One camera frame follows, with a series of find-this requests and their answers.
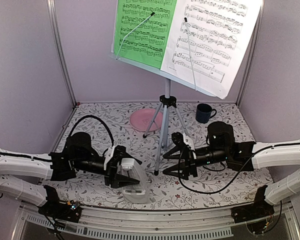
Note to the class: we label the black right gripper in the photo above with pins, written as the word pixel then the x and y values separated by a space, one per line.
pixel 189 164

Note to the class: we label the green sheet music paper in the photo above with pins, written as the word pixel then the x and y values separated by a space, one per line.
pixel 142 29

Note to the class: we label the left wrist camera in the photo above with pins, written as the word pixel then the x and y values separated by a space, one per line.
pixel 108 156

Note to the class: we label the left aluminium frame post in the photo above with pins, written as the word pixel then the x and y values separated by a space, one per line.
pixel 51 7

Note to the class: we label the aluminium frame post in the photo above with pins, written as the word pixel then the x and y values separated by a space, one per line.
pixel 51 7
pixel 250 56

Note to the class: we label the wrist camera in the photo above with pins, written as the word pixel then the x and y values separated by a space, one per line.
pixel 108 156
pixel 183 140

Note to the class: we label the pink plastic plate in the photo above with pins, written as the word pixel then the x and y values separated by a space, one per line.
pixel 140 120

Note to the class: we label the white metronome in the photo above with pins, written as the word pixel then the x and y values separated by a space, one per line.
pixel 138 191

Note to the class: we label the grey perforated music stand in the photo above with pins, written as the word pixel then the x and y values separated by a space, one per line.
pixel 167 101

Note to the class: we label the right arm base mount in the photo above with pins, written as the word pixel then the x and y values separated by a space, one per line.
pixel 259 208

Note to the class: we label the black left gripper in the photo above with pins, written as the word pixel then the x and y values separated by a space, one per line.
pixel 110 175

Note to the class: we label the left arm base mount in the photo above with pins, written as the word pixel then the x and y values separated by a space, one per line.
pixel 68 211

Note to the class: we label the front aluminium rail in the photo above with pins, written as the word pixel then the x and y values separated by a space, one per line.
pixel 176 215

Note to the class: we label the right aluminium frame post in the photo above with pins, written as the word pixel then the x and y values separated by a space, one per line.
pixel 250 56

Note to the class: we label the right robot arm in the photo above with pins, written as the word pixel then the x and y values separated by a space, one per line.
pixel 238 156

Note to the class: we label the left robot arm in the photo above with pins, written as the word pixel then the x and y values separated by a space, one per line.
pixel 119 169

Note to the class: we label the white sheet music paper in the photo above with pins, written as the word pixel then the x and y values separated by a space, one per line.
pixel 207 42

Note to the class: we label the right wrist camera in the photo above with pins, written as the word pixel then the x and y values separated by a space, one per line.
pixel 183 140

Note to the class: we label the dark blue cup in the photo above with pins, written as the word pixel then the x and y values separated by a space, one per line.
pixel 204 112

